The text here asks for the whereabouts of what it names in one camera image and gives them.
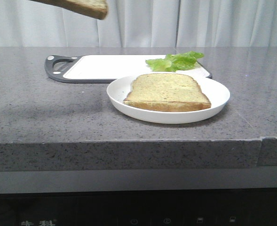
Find white curtain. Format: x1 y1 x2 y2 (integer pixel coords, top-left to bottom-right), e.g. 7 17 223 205
0 0 277 48

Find white round plate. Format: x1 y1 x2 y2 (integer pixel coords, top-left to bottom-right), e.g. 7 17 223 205
107 76 230 124

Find black appliance under counter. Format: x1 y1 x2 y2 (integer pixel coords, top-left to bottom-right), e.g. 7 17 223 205
0 188 277 226

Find white cutting board grey rim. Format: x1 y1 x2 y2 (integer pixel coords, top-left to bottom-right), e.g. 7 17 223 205
44 54 213 84

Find bread slice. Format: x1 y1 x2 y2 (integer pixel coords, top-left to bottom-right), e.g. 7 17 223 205
123 73 211 112
35 0 109 20

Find green lettuce leaf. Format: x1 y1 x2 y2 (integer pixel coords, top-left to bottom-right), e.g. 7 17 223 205
145 51 204 72

